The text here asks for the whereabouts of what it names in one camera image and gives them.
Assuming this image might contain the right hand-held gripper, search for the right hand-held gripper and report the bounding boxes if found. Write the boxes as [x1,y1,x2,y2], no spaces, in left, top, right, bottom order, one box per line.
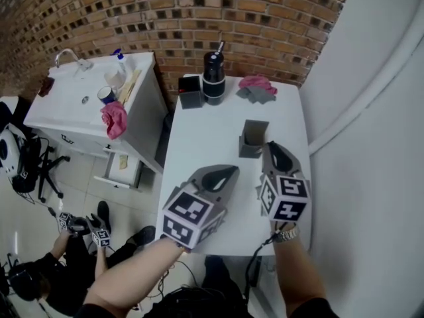
[256,140,312,223]

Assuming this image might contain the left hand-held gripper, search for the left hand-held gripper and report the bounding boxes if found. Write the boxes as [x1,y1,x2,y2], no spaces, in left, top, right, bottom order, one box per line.
[161,164,240,250]

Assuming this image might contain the grey holder box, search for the grey holder box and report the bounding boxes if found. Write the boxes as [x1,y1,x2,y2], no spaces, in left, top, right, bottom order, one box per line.
[238,119,270,159]

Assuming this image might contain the person's right forearm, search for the person's right forearm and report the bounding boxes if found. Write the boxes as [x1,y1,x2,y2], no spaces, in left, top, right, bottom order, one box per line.
[272,226,328,318]

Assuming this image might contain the person's left forearm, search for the person's left forearm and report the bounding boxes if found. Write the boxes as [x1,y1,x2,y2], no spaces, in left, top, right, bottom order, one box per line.
[81,236,187,318]

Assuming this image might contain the white folding table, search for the white folding table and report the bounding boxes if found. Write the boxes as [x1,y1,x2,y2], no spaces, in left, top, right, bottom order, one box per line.
[158,74,313,298]

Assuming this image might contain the grey cloth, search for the grey cloth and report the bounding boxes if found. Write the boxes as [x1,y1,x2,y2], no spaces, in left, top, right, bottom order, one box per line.
[235,85,278,106]

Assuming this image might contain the silver metal wristwatch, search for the silver metal wristwatch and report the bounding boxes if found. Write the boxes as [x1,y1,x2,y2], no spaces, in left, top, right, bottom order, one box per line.
[272,226,301,244]

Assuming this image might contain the pink cloth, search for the pink cloth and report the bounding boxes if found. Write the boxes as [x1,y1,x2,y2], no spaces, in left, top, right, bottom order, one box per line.
[99,100,129,141]
[238,74,279,97]

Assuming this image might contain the dark square container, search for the dark square container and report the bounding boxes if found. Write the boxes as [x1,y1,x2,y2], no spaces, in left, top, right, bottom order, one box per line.
[177,74,205,110]

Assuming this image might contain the person's black clothing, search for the person's black clothing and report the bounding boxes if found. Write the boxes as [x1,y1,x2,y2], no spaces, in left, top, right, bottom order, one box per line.
[77,254,341,318]

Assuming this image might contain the black bottle with white band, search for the black bottle with white band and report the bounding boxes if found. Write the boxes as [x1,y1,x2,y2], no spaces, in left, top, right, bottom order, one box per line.
[201,40,227,107]

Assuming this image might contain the white open drawer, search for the white open drawer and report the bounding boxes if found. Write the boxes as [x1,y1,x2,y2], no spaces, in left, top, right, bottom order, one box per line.
[93,144,144,190]

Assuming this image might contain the beige wooden strips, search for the beige wooden strips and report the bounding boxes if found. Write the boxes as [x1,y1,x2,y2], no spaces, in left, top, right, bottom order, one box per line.
[117,69,142,104]

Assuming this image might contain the blue and white mug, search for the blue and white mug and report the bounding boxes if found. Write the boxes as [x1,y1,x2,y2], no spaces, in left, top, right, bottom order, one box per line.
[96,85,117,106]

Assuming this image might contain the white cup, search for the white cup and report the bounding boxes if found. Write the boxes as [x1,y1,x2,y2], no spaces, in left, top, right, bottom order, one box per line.
[103,69,125,89]

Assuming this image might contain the white spray bottle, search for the white spray bottle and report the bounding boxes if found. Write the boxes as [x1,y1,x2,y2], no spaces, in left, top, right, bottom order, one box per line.
[110,48,129,80]

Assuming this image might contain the white sink cabinet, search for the white sink cabinet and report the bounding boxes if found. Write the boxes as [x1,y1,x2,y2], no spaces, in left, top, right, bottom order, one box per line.
[23,51,170,192]

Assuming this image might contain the black office chair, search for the black office chair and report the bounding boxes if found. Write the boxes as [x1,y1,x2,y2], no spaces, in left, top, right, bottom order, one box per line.
[13,134,71,205]

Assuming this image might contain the dark red cloth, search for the dark red cloth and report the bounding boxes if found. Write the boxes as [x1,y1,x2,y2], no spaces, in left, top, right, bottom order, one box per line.
[37,76,56,97]

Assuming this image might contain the chrome faucet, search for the chrome faucet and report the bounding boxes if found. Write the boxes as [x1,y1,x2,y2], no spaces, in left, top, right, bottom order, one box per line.
[54,48,94,76]

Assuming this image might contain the white rounded pod device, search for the white rounded pod device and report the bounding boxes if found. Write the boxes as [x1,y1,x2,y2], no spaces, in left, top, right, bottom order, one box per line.
[0,124,29,179]

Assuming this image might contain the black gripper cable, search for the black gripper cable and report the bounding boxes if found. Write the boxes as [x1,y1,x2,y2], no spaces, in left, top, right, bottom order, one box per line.
[244,221,296,298]

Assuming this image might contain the white wall pipe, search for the white wall pipe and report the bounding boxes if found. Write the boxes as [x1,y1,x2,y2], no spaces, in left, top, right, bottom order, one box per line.
[307,21,424,156]

